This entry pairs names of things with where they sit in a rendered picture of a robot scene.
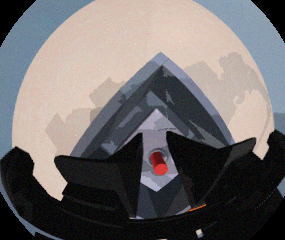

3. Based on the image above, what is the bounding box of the red peg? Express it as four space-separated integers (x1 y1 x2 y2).
151 151 167 176

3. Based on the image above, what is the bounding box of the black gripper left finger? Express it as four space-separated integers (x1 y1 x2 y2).
54 132 143 219

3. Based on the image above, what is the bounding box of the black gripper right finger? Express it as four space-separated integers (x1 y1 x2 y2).
166 131 257 209

